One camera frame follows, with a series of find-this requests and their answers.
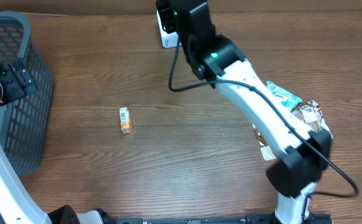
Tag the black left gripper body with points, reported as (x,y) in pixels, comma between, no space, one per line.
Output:
(14,87)

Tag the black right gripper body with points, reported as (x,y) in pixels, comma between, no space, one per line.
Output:
(166,20)

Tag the small orange carton box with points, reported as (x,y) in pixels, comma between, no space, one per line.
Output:
(125,120)

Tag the teal snack packet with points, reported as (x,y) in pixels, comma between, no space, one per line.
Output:
(288,99)

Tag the cream brown snack pouch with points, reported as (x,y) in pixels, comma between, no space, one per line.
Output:
(309,112)

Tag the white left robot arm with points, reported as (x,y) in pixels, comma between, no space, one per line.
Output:
(16,205)

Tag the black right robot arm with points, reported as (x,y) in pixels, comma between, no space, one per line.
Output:
(302,153)

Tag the white barcode scanner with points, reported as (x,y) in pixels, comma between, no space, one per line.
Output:
(168,40)

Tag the grey plastic mesh basket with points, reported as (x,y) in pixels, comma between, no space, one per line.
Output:
(23,123)

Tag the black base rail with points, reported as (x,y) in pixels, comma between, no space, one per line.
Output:
(193,220)

